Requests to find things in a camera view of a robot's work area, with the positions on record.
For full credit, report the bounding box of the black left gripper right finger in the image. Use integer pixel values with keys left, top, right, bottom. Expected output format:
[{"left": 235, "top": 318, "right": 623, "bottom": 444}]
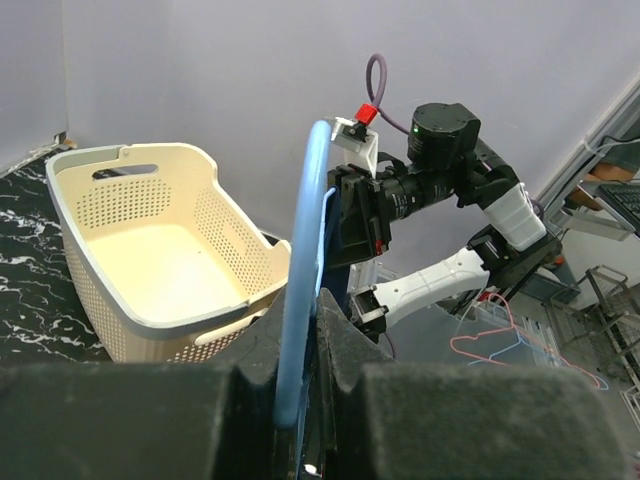
[{"left": 317, "top": 291, "right": 628, "bottom": 479}]

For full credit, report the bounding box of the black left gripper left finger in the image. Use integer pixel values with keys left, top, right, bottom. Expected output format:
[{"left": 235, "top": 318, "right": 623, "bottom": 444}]
[{"left": 1, "top": 293, "right": 298, "bottom": 479}]

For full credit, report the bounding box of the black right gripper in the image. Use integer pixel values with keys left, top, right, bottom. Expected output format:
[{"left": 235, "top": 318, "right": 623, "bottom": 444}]
[{"left": 328, "top": 165, "right": 391, "bottom": 266}]

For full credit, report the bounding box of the navy blue t shirt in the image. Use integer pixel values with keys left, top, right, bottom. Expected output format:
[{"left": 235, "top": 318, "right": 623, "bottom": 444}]
[{"left": 320, "top": 187, "right": 350, "bottom": 316}]

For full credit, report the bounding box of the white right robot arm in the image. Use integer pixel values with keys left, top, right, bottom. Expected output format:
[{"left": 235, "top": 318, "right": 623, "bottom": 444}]
[{"left": 326, "top": 103, "right": 560, "bottom": 340}]

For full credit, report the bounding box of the cream plastic laundry basket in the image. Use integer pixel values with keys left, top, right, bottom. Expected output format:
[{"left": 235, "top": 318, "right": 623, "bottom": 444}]
[{"left": 45, "top": 143, "right": 291, "bottom": 363}]

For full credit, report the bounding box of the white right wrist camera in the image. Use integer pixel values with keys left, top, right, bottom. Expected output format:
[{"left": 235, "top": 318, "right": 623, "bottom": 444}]
[{"left": 331, "top": 103, "right": 379, "bottom": 178}]

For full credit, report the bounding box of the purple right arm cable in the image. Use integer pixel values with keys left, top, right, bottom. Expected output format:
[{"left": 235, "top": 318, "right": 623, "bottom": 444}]
[{"left": 366, "top": 52, "right": 414, "bottom": 136}]

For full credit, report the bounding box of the pink wire hanger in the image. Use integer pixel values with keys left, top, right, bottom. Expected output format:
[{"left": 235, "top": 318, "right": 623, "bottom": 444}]
[{"left": 449, "top": 291, "right": 610, "bottom": 391}]

